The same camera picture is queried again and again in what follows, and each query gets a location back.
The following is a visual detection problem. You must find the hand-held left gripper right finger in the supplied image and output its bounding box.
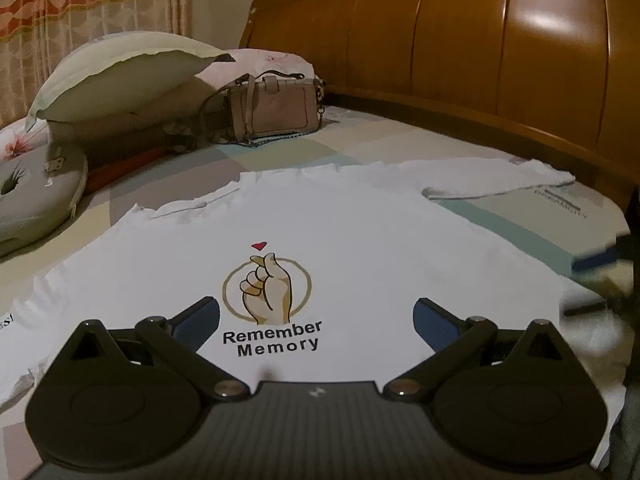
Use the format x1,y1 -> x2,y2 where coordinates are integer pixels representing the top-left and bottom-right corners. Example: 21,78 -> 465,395
382,297 -> 568,402

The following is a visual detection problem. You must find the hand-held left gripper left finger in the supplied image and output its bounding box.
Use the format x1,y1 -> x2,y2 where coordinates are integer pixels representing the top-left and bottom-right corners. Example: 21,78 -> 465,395
62,296 -> 251,402

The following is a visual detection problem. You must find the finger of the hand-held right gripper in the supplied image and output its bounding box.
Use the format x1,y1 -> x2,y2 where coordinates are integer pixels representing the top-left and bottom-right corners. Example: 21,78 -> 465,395
571,246 -> 632,275
562,298 -> 608,317

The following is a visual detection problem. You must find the white printed t-shirt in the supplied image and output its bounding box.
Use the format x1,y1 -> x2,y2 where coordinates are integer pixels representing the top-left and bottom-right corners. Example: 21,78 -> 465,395
0,159 -> 628,461

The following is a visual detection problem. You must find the red cloth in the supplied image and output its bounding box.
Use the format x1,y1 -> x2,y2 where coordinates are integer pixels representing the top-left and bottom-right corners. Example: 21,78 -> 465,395
85,147 -> 168,196

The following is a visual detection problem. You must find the brown patterned cloth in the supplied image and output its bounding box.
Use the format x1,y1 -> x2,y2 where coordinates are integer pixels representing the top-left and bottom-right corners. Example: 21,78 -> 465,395
165,125 -> 236,153

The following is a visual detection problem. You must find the grey donut cushion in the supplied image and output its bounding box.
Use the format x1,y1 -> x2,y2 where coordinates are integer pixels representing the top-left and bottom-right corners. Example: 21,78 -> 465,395
0,142 -> 90,258

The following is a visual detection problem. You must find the pink leather handbag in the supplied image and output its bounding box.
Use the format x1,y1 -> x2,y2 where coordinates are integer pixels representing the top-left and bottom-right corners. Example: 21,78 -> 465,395
200,71 -> 327,148

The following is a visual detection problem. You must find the pale green pillow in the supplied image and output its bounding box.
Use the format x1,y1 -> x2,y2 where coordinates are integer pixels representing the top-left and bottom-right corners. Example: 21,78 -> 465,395
26,32 -> 236,123

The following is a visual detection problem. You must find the wooden headboard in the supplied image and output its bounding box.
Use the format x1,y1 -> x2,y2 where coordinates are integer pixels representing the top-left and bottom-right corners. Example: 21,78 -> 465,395
239,0 -> 640,211

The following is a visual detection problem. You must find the pink floral pillow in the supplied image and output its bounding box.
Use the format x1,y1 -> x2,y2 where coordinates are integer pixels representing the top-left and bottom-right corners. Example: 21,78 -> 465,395
192,49 -> 316,91

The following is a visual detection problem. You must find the orange patterned curtain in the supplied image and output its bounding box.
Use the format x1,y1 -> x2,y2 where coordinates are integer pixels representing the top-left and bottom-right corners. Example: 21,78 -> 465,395
0,0 -> 193,128

